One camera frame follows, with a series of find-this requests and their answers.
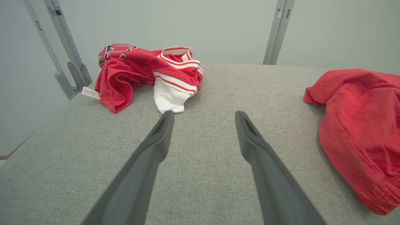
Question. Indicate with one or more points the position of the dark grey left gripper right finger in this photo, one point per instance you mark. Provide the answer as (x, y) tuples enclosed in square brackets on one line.
[(275, 187)]

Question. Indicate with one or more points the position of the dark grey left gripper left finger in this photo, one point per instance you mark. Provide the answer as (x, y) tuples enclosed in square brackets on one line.
[(137, 175)]

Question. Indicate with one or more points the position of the red white Bulls jersey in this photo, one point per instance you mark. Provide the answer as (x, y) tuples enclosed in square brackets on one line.
[(125, 75)]

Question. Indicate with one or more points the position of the red shorts white waistband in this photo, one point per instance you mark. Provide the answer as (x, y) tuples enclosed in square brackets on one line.
[(359, 125)]

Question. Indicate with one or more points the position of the grey fabric sofa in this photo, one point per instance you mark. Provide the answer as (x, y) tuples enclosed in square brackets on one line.
[(203, 175)]

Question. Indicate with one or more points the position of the grey metal frame post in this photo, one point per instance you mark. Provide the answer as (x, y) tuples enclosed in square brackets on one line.
[(276, 34), (67, 47)]

